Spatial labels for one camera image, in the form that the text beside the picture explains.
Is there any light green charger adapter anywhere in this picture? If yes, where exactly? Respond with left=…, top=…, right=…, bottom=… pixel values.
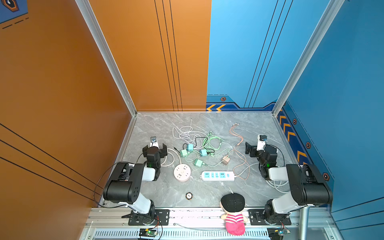
left=180, top=150, right=189, bottom=158

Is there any teal charger adapter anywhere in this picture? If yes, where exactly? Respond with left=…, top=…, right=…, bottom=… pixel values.
left=183, top=144, right=194, bottom=152
left=199, top=149, right=209, bottom=157

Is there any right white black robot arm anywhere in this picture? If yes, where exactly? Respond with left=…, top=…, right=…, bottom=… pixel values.
left=245, top=142, right=333, bottom=225

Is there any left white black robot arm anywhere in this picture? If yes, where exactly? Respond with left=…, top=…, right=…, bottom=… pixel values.
left=103, top=143, right=168, bottom=226

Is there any pink charger adapter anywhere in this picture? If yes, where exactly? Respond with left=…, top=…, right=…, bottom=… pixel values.
left=221, top=155, right=230, bottom=165

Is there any green charger adapter front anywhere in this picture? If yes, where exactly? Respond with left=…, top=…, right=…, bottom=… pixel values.
left=194, top=159, right=206, bottom=168

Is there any small round black dial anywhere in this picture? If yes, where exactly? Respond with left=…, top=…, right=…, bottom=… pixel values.
left=186, top=192, right=193, bottom=200

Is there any plush doll black hat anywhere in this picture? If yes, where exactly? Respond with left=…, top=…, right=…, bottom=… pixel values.
left=219, top=192, right=249, bottom=237

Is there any white blue power strip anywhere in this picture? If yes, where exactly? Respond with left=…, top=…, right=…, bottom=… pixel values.
left=200, top=171, right=235, bottom=182

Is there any grey metal pole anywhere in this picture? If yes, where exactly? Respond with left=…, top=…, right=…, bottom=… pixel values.
left=298, top=206, right=310, bottom=240

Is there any right circuit board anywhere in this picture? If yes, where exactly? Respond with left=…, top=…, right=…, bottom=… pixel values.
left=267, top=228, right=291, bottom=240

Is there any left green circuit board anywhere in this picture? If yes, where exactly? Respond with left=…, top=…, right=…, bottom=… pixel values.
left=139, top=229, right=159, bottom=239

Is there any pink round socket cord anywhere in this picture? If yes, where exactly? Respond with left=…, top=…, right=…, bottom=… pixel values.
left=160, top=148, right=182, bottom=168

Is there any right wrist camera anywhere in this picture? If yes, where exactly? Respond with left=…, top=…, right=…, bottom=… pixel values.
left=257, top=135, right=267, bottom=151

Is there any white power strip cord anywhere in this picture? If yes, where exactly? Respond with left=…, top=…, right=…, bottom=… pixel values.
left=263, top=176, right=290, bottom=193

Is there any white usb cable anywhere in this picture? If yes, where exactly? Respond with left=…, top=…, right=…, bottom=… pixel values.
left=172, top=118, right=205, bottom=148

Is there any pink multi-head cable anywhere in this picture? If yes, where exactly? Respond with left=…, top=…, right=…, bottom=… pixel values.
left=221, top=122, right=251, bottom=181

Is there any black usb cable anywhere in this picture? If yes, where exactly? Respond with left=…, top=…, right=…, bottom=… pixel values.
left=173, top=136, right=215, bottom=154

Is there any green usb cable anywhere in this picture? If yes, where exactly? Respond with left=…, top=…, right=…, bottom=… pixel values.
left=191, top=130, right=232, bottom=168

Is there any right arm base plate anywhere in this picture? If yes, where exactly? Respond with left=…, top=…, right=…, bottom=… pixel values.
left=248, top=209, right=292, bottom=226

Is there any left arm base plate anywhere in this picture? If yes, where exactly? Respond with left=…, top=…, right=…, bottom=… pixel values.
left=128, top=210, right=170, bottom=226

